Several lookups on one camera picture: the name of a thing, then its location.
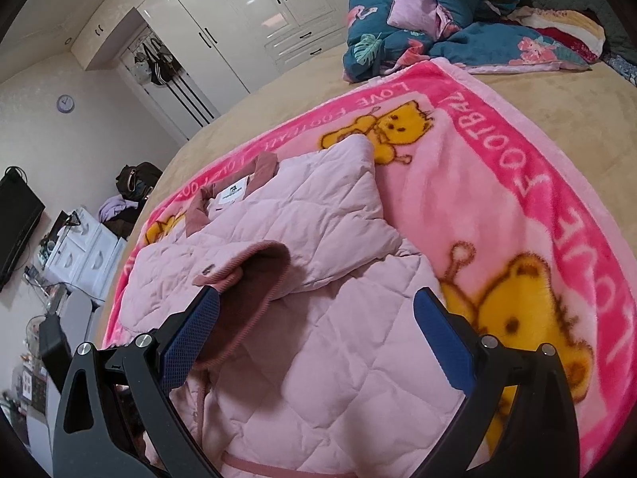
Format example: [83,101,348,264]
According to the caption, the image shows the lilac garment on pile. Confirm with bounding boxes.
[98,194,138,223]

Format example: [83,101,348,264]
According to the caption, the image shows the dark clothes pile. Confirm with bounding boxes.
[99,162,162,239]

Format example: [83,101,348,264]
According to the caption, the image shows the yellow red folded blanket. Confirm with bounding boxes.
[508,6,606,64]

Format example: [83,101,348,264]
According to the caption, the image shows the round wall clock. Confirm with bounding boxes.
[56,94,76,114]

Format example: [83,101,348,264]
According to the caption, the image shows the pink cartoon fleece blanket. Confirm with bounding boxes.
[104,59,636,472]

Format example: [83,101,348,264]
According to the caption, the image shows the black television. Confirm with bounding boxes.
[0,166,45,288]

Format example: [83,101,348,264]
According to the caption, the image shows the pink quilted jacket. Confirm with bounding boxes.
[120,135,463,477]

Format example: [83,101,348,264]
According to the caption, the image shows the blue flamingo print duvet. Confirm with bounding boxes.
[342,0,593,83]

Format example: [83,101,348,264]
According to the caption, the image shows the white drawer chest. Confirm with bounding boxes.
[43,207,125,302]

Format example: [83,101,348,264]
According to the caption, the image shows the white wardrobe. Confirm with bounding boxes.
[71,0,349,106]

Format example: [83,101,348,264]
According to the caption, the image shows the hanging bags on door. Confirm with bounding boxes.
[131,36,182,86]

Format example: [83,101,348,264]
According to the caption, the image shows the white door with stripes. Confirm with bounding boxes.
[117,25,221,146]

